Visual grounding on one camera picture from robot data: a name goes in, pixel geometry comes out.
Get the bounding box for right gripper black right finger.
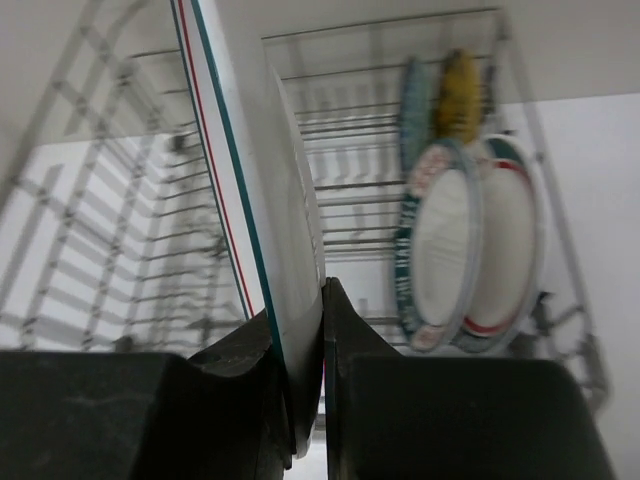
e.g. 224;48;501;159
323;278;614;479

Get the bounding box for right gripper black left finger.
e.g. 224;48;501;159
1;314;292;479

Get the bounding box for green rim lettered plate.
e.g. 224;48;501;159
393;138;483;353

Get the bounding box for green red rimmed white plate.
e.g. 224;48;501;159
453;134;546;355

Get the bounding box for white plate red characters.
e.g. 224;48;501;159
172;1;326;457

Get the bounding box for blue patterned small plate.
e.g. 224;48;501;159
398;56;432;177

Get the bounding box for yellow patterned small plate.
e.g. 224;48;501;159
433;49;482;144

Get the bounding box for grey wire dish rack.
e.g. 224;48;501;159
1;1;610;411

